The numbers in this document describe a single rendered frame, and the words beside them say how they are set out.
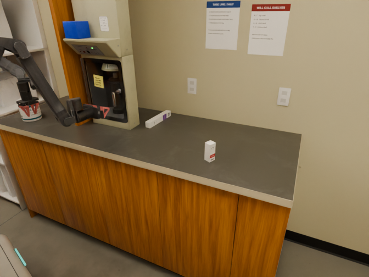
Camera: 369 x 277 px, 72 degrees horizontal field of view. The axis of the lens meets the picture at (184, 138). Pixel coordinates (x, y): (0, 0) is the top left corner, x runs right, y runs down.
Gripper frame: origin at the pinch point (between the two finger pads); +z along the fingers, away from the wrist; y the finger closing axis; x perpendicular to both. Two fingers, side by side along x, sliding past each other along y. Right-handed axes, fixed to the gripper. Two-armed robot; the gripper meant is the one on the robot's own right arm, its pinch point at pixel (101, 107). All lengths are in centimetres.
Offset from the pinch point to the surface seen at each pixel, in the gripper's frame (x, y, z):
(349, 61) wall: -27, -125, 59
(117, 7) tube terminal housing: -53, -6, 15
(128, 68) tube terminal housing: -20.0, -5.8, 20.2
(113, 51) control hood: -31.1, -5.8, 8.9
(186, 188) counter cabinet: 33, -59, -8
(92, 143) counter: 20.6, 4.2, -7.2
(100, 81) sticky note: -11.7, 12.2, 14.6
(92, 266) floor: 115, 10, -20
